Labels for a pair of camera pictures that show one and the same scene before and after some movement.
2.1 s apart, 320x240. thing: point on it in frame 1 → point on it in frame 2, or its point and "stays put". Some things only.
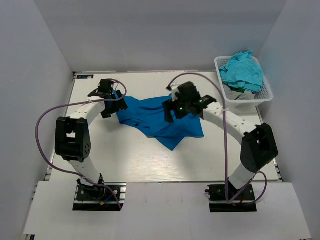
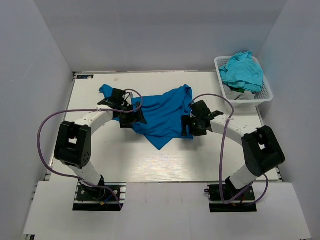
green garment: x=240 y=90 stays put
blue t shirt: x=148 y=115 stays put
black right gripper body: x=172 y=110 → x=187 y=125
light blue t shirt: x=242 y=71 stays put
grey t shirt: x=236 y=95 stays put
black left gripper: x=115 y=107 → x=135 y=116
